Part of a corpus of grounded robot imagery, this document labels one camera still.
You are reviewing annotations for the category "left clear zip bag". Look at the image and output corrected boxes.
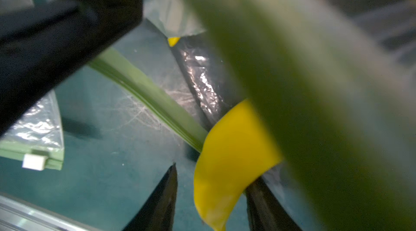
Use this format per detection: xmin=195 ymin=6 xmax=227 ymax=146
xmin=1 ymin=91 xmax=65 ymax=171

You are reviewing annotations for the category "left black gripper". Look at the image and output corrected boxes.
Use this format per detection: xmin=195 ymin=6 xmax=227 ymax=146
xmin=1 ymin=0 xmax=143 ymax=133

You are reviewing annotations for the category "aluminium front rail frame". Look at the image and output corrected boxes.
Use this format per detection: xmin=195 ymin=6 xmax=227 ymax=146
xmin=1 ymin=193 xmax=97 ymax=231

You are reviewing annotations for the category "green printed zip bag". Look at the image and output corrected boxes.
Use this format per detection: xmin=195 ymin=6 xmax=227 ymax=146
xmin=90 ymin=0 xmax=416 ymax=231

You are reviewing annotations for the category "yellow banana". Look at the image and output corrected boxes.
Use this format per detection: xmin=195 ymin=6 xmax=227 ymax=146
xmin=193 ymin=99 xmax=283 ymax=231

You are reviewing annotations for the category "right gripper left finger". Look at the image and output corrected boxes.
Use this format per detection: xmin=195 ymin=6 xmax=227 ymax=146
xmin=123 ymin=164 xmax=178 ymax=231

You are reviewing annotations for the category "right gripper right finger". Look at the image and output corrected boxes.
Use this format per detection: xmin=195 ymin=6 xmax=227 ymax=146
xmin=245 ymin=177 xmax=300 ymax=231

